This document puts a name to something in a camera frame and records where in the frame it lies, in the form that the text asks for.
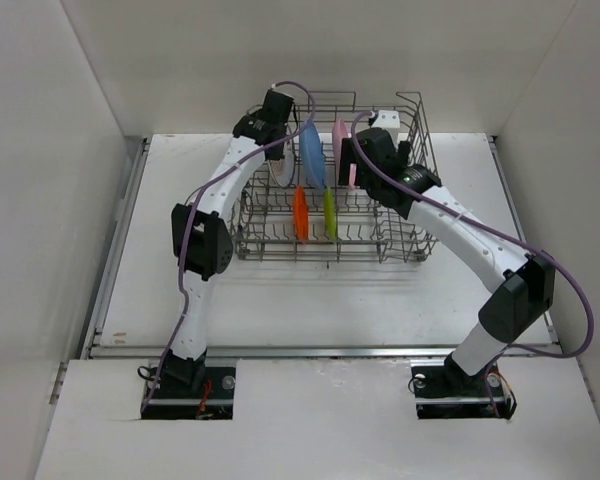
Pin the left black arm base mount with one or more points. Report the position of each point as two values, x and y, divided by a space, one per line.
212 399

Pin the white plate brown floral pattern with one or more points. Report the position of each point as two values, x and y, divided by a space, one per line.
282 170

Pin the small green plate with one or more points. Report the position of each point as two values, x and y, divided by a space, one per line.
329 209

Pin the grey wire dish rack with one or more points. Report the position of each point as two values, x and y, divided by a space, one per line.
262 222

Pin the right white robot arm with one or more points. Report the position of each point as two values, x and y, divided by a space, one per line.
520 285

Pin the pink plate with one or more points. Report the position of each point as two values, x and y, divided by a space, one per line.
339 132

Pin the small orange plate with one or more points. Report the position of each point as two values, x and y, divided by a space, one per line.
300 214

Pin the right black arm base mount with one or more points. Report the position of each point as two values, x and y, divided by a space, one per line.
486 396

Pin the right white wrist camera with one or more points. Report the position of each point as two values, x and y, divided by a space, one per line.
385 119

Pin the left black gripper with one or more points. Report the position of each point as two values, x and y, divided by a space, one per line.
277 154

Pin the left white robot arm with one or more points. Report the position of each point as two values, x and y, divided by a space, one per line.
201 239

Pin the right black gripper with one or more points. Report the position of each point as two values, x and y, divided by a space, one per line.
348 157

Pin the blue plate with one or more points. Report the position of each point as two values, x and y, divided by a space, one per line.
312 157

